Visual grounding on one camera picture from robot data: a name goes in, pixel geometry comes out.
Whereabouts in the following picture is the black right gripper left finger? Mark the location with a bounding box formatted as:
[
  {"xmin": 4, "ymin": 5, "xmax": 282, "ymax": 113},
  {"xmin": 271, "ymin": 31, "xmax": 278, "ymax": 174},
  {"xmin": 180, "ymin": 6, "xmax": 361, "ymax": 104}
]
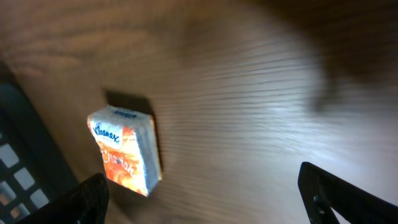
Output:
[{"xmin": 17, "ymin": 173, "xmax": 109, "ymax": 224}]

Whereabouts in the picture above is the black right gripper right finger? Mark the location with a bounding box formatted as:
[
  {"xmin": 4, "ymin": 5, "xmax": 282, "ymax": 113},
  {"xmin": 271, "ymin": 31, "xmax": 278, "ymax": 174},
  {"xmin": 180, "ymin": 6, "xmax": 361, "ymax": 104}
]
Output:
[{"xmin": 298, "ymin": 162, "xmax": 397, "ymax": 224}]

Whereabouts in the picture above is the orange tissue pack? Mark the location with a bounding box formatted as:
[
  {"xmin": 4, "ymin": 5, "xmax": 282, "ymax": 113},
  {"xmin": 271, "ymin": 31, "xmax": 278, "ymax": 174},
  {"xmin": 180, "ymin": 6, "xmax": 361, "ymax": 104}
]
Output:
[{"xmin": 87, "ymin": 105, "xmax": 162, "ymax": 197}]

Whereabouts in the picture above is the grey plastic shopping basket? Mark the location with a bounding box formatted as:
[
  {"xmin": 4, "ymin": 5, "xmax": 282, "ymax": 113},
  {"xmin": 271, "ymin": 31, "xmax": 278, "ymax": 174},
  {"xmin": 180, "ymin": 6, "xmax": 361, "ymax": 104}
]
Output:
[{"xmin": 1, "ymin": 63, "xmax": 79, "ymax": 223}]

